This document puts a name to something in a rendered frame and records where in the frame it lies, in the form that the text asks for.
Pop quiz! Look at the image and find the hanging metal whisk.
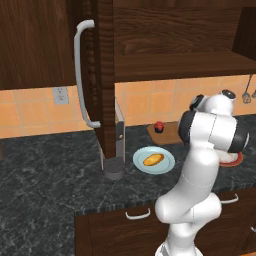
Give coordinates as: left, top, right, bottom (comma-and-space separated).
241, 74, 254, 105

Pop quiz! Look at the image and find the dark wood cabinet side panel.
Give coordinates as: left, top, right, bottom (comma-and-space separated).
231, 6, 256, 62

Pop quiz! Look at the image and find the golden croissant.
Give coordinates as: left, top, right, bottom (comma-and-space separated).
143, 153, 166, 167

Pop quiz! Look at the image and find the grey wall outlet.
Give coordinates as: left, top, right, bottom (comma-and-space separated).
52, 86, 70, 106

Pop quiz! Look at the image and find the grey coffee machine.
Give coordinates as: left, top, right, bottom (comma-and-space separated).
99, 97, 127, 181

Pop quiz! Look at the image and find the red jar with dark lid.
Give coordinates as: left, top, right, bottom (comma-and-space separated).
153, 121, 165, 134

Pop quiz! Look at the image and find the brown wooden cutting board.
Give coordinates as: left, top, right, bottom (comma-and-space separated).
146, 121, 188, 146

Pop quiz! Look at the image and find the dark wood closed cabinet door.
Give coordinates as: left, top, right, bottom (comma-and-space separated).
0, 0, 78, 91

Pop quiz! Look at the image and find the light blue plate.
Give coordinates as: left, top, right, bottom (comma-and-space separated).
132, 146, 176, 175

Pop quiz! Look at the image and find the dark wood drawer front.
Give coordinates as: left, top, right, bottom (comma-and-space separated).
75, 203, 174, 256
196, 188, 256, 256

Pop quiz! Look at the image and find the grey curved door handle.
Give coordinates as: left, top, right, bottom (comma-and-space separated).
73, 19, 102, 129

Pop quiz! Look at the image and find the red plate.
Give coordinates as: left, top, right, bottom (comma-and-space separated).
218, 151, 245, 168

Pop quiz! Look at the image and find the dark wood open cabinet shelf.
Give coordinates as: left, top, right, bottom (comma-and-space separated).
113, 0, 256, 84

